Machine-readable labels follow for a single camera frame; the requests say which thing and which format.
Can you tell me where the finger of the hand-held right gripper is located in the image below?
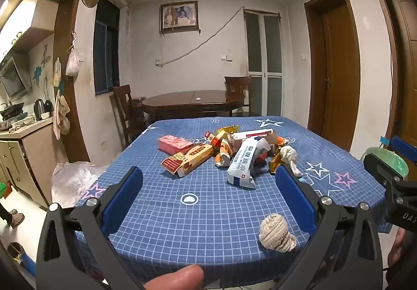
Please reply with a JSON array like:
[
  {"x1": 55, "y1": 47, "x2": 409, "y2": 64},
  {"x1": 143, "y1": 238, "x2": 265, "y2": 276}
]
[
  {"x1": 363, "y1": 153, "x2": 417, "y2": 188},
  {"x1": 389, "y1": 135, "x2": 417, "y2": 160}
]

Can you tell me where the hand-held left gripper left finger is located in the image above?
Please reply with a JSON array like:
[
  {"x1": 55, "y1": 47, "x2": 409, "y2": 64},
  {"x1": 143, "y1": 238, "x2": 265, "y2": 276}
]
[{"x1": 36, "y1": 165, "x2": 144, "y2": 290}]

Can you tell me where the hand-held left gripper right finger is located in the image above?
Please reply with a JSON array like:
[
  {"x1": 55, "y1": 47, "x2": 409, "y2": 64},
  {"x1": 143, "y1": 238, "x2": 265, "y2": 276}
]
[{"x1": 274, "y1": 164, "x2": 382, "y2": 290}]

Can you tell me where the bin with green bag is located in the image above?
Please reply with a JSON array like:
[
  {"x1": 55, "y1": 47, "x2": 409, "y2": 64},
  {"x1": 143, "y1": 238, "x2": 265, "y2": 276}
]
[{"x1": 359, "y1": 146, "x2": 409, "y2": 181}]

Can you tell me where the white paper towel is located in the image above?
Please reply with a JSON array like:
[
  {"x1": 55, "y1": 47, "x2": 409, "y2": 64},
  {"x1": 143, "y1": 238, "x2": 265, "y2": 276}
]
[
  {"x1": 279, "y1": 146, "x2": 303, "y2": 177},
  {"x1": 258, "y1": 213, "x2": 297, "y2": 253}
]

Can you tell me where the gold cardboard box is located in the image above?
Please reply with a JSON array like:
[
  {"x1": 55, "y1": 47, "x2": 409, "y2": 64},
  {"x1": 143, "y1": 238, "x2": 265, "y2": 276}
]
[{"x1": 269, "y1": 147, "x2": 287, "y2": 175}]

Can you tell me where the red cardboard box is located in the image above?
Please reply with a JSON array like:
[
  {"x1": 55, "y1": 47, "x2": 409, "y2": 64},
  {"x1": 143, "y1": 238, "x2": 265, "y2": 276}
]
[{"x1": 158, "y1": 134, "x2": 194, "y2": 154}]

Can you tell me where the long yellow red box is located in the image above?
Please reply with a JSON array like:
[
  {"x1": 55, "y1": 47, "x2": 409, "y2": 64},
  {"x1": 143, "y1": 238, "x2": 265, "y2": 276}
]
[{"x1": 161, "y1": 143, "x2": 215, "y2": 178}]

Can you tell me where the long white pink box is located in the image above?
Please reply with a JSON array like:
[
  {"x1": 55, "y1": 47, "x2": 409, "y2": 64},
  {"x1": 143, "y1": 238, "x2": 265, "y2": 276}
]
[{"x1": 230, "y1": 129, "x2": 277, "y2": 147}]

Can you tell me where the person's right hand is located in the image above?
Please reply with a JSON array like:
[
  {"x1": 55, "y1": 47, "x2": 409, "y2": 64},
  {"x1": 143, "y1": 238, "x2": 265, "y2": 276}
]
[{"x1": 388, "y1": 230, "x2": 408, "y2": 269}]

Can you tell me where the blue checked star tablecloth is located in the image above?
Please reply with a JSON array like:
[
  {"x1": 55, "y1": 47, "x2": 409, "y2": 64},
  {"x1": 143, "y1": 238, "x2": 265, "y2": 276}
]
[{"x1": 73, "y1": 116, "x2": 395, "y2": 290}]

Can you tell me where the white plastic sheet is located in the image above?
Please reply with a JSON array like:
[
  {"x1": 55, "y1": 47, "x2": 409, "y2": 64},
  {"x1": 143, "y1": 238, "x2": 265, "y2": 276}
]
[{"x1": 51, "y1": 161, "x2": 109, "y2": 209}]

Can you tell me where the dark wooden chair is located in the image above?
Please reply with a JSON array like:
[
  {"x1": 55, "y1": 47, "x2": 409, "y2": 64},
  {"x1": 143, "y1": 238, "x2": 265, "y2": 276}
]
[
  {"x1": 224, "y1": 76, "x2": 261, "y2": 118},
  {"x1": 112, "y1": 84, "x2": 147, "y2": 144}
]

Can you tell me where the gold foil wrapper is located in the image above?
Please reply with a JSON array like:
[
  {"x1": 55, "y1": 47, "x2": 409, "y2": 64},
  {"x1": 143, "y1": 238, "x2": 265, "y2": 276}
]
[{"x1": 213, "y1": 125, "x2": 241, "y2": 141}]

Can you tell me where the brown panelled wooden door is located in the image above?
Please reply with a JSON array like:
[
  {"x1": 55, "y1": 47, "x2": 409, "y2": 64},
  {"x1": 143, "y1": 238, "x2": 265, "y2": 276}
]
[{"x1": 368, "y1": 0, "x2": 417, "y2": 147}]

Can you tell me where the kitchen counter cabinet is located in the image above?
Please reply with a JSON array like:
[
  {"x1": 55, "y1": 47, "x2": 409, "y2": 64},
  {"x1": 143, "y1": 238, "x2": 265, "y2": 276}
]
[{"x1": 0, "y1": 116, "x2": 62, "y2": 209}]

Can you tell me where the hanging beige cloth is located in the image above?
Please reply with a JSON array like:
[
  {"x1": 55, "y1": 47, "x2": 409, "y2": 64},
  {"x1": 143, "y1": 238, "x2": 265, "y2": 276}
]
[
  {"x1": 53, "y1": 95, "x2": 71, "y2": 141},
  {"x1": 53, "y1": 57, "x2": 62, "y2": 87}
]

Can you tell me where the dark wooden dining table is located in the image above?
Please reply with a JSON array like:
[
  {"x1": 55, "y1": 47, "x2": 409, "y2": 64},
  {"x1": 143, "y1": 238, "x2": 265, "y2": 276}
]
[{"x1": 142, "y1": 90, "x2": 246, "y2": 121}]

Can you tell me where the electric kettle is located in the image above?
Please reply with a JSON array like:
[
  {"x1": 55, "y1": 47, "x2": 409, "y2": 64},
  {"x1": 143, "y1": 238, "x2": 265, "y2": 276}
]
[{"x1": 33, "y1": 98, "x2": 46, "y2": 121}]

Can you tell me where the dark window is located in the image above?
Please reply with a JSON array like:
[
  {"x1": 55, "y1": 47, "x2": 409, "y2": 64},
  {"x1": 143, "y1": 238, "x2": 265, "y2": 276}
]
[{"x1": 94, "y1": 0, "x2": 120, "y2": 97}]

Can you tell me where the hanging white plastic bag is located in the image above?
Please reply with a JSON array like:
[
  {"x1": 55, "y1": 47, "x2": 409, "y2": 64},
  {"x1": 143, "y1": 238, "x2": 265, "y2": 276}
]
[{"x1": 66, "y1": 31, "x2": 81, "y2": 76}]

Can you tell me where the black wok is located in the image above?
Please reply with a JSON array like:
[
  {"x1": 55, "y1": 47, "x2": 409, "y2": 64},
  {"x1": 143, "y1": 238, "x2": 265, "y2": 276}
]
[{"x1": 0, "y1": 102, "x2": 25, "y2": 118}]

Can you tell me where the frosted glass double door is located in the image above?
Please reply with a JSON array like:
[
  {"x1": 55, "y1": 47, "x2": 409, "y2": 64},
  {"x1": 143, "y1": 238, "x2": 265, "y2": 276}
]
[{"x1": 244, "y1": 9, "x2": 283, "y2": 118}]

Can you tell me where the range hood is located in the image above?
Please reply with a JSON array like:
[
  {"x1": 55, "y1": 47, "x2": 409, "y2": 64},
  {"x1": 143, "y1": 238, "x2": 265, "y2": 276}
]
[{"x1": 0, "y1": 57, "x2": 28, "y2": 100}]

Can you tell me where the wooden kitchen doorway frame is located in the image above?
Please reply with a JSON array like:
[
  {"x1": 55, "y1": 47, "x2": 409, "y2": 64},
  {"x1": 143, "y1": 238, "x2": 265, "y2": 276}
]
[{"x1": 33, "y1": 0, "x2": 91, "y2": 163}]

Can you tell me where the white wall cable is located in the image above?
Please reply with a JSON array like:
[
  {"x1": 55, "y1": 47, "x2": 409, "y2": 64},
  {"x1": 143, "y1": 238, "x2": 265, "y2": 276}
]
[{"x1": 156, "y1": 6, "x2": 245, "y2": 67}]

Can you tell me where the framed wall picture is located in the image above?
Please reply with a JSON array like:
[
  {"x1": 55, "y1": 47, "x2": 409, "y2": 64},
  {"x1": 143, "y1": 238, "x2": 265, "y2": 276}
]
[{"x1": 159, "y1": 1, "x2": 199, "y2": 34}]

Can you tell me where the kitchen wall cabinet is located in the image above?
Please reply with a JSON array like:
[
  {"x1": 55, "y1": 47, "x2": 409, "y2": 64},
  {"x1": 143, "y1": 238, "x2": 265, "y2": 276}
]
[{"x1": 0, "y1": 0, "x2": 61, "y2": 59}]

